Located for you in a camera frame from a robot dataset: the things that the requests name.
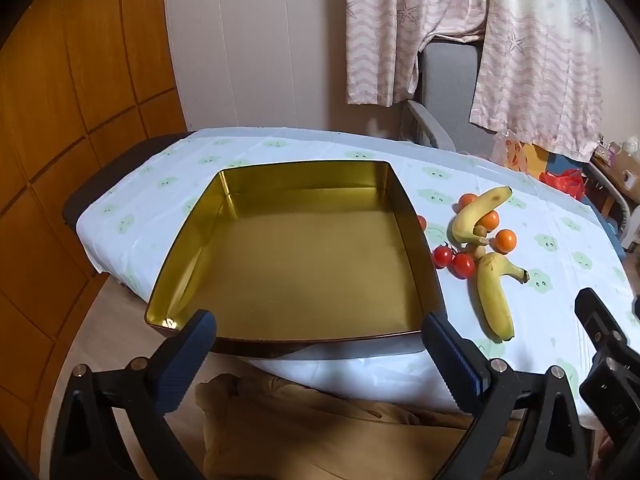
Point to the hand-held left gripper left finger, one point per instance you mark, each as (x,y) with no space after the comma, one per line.
(181,364)

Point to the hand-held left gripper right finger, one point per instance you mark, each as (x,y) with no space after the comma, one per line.
(451,356)

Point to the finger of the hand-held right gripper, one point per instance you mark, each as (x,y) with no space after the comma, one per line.
(597,312)
(637,308)

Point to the red cherry tomato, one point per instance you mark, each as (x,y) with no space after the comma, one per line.
(442,256)
(463,265)
(422,221)

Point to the small tan round fruit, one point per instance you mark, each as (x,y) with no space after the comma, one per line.
(480,230)
(478,251)

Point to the orange mandarin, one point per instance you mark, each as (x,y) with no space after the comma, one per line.
(467,199)
(491,219)
(505,240)

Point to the curved yellow banana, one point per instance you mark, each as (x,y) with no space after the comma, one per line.
(467,217)

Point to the gold square tin box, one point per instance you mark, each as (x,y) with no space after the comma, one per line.
(310,260)

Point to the white tablecloth with green print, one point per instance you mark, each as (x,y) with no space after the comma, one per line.
(550,285)

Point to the red plastic bag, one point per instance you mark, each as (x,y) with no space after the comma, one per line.
(565,184)

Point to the cardboard box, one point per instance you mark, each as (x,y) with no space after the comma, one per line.
(622,165)

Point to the tan cloth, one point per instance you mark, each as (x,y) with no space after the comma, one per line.
(325,435)

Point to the yellow box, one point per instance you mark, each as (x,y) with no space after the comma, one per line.
(535,160)

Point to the clear orange printed plastic bag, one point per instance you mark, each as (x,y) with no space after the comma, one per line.
(509,152)

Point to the dark table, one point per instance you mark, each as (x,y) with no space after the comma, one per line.
(105,180)

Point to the pink wavy hanging garment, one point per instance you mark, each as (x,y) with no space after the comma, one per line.
(540,70)

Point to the grey chair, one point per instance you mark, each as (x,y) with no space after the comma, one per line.
(445,90)

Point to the wooden wardrobe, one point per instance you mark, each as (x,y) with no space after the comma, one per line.
(75,85)

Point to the patterned pink curtain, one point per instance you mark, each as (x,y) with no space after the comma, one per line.
(395,25)

